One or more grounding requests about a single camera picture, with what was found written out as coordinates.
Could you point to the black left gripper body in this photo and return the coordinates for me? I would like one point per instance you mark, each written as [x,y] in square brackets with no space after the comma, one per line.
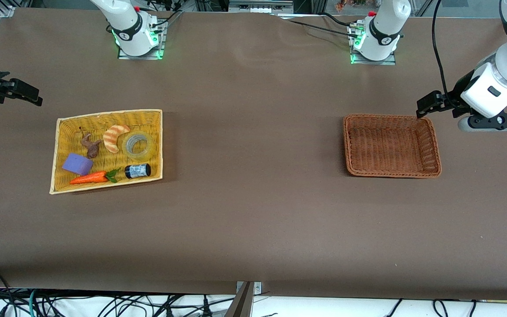
[459,93]

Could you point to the striped toy croissant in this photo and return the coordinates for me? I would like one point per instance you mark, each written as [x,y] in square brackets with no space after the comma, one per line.
[113,137]

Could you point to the yellow wicker basket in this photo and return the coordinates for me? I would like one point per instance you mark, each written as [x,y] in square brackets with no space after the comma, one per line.
[104,149]

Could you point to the brown toy figurine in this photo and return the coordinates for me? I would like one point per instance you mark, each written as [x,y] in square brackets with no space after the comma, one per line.
[91,147]

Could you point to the metal table edge bracket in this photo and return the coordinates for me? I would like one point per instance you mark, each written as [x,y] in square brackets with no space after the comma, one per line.
[247,299]

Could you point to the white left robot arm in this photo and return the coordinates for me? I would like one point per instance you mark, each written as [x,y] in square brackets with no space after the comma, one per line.
[381,39]

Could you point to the grey metal box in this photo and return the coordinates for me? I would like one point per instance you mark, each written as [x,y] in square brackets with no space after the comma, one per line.
[260,5]

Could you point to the purple foam block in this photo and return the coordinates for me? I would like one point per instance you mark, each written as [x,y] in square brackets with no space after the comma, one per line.
[77,164]

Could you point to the brown wicker basket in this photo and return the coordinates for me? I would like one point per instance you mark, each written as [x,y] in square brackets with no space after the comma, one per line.
[390,145]

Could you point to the aluminium corner bracket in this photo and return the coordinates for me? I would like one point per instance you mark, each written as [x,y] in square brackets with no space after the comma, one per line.
[6,12]

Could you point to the orange toy carrot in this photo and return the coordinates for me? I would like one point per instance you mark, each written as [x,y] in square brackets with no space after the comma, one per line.
[88,178]

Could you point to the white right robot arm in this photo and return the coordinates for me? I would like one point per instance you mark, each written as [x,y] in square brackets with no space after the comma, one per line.
[132,31]

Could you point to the clear yellowish tape roll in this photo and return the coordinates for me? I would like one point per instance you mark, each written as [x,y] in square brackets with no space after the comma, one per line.
[148,147]

